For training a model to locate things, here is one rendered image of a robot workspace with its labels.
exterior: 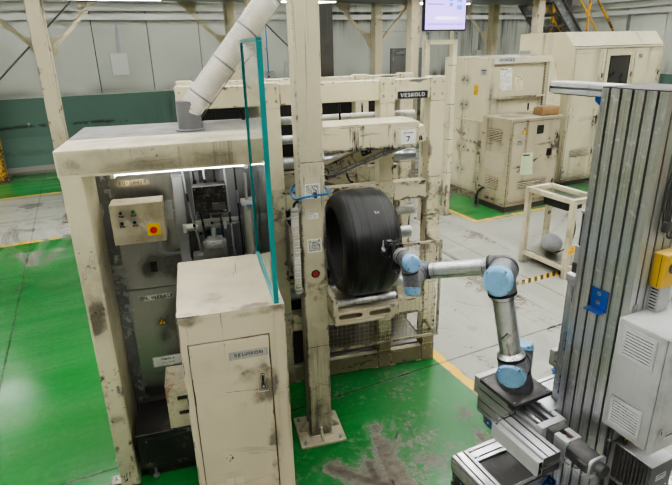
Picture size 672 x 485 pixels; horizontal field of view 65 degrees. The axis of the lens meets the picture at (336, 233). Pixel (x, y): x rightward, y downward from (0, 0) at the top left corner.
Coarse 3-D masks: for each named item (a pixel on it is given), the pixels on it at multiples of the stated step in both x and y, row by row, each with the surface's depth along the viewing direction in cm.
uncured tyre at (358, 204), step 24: (336, 192) 279; (360, 192) 272; (336, 216) 268; (360, 216) 259; (384, 216) 261; (336, 240) 310; (360, 240) 255; (336, 264) 306; (360, 264) 257; (384, 264) 261; (360, 288) 267; (384, 288) 274
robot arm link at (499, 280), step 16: (496, 272) 205; (512, 272) 206; (496, 288) 206; (512, 288) 207; (496, 304) 211; (512, 304) 210; (496, 320) 214; (512, 320) 211; (512, 336) 212; (512, 352) 214; (512, 368) 213; (528, 368) 220; (512, 384) 216
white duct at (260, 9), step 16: (256, 0) 253; (272, 0) 253; (240, 16) 255; (256, 16) 253; (240, 32) 254; (256, 32) 257; (224, 48) 255; (208, 64) 257; (224, 64) 256; (208, 80) 257; (224, 80) 261; (192, 96) 258; (208, 96) 260; (192, 112) 260
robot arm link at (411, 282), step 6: (420, 270) 235; (402, 276) 230; (408, 276) 227; (414, 276) 227; (420, 276) 232; (408, 282) 228; (414, 282) 228; (420, 282) 232; (408, 288) 229; (414, 288) 229; (420, 288) 232; (408, 294) 230; (414, 294) 230
